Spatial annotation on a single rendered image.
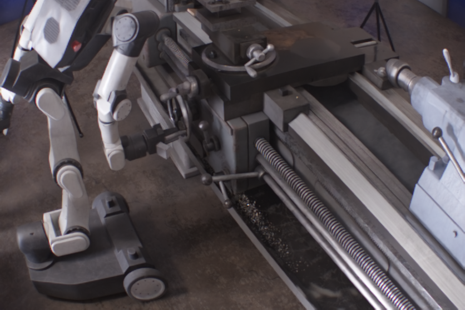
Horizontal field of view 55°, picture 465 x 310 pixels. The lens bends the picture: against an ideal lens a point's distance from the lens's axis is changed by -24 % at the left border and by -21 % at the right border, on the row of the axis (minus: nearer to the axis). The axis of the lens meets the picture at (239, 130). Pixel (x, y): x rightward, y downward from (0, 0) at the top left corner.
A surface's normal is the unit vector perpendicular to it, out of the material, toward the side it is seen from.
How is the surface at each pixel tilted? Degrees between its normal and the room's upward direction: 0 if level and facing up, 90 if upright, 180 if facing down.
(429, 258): 36
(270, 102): 90
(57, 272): 0
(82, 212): 90
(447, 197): 62
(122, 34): 70
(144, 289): 90
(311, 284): 0
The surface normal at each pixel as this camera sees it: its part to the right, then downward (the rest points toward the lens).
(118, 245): -0.02, -0.81
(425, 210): -0.89, 0.28
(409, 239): -0.54, -0.50
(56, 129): 0.31, 0.83
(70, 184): 0.42, 0.52
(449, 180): -0.83, -0.08
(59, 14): -0.41, 0.29
